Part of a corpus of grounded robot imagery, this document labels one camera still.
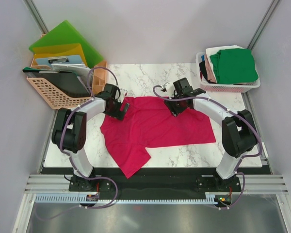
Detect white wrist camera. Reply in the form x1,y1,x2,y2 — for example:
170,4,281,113
117,88,128,103
161,82,176,99

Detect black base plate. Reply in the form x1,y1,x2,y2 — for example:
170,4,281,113
69,168,241,200

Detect right aluminium corner post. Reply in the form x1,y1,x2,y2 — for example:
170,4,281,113
247,0,282,50

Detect black t shirt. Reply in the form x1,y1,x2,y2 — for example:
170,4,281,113
199,61,210,83

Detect peach perforated file organizer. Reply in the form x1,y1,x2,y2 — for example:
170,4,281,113
26,33,108,110

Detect aluminium corner post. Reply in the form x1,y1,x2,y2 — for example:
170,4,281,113
24,0,49,34
247,0,282,50

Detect white t shirt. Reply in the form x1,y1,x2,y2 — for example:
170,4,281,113
206,45,243,74

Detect blue clipboard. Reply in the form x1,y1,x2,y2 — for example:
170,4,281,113
35,55,83,67

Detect green plastic folder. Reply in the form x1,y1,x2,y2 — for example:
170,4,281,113
29,20,104,67

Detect left aluminium corner post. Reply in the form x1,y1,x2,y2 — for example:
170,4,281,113
24,0,49,34

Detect black folder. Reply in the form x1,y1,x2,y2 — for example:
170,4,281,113
22,67,90,98

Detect yellow plastic folder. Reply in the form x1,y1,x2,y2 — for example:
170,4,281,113
33,43,87,65

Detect aluminium frame rail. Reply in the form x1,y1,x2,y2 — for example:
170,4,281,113
24,174,288,194

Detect pink red t shirt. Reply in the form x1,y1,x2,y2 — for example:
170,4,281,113
100,97,216,178

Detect green t shirt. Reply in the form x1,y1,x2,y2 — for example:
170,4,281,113
210,48,259,84

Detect white paper documents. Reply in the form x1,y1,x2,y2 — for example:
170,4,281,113
51,63,90,84

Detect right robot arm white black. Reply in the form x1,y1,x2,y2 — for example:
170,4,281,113
161,78,260,191

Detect white slotted cable duct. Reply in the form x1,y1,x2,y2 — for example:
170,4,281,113
34,193,223,204

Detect beige t shirt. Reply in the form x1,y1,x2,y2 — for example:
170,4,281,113
204,54,217,83

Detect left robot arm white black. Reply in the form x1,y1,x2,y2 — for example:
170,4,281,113
51,83,129,192

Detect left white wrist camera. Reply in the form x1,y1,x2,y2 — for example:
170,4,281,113
117,88,128,103

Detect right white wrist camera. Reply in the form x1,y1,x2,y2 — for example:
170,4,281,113
161,82,176,99

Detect white plastic laundry basket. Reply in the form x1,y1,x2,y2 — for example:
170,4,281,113
196,52,260,93

